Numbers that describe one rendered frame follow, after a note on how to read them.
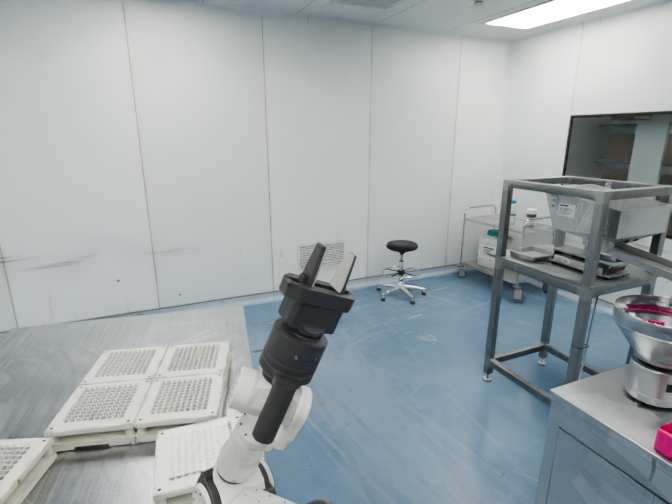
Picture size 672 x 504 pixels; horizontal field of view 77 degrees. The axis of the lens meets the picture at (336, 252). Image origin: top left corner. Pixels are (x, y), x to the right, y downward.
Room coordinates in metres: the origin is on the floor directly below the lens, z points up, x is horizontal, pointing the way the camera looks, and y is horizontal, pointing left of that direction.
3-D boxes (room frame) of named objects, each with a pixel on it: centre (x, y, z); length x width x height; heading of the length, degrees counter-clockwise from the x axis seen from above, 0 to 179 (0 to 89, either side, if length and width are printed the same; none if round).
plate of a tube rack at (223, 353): (1.46, 0.55, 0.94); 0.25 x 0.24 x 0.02; 99
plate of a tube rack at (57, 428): (1.18, 0.75, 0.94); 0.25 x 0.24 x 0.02; 99
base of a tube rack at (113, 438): (1.18, 0.75, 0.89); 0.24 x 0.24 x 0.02; 9
